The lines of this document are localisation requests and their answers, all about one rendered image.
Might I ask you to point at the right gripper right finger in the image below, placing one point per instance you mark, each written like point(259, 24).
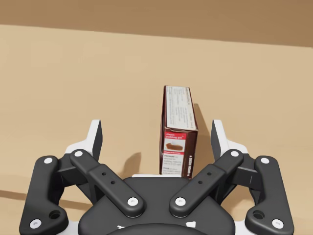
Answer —
point(207, 180)

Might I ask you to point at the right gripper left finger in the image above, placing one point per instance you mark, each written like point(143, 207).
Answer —
point(107, 181)

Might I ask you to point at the pale wooden shelf unit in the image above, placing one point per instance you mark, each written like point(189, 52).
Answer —
point(73, 85)

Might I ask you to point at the brown and white carton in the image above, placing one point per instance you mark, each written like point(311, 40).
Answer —
point(177, 147)

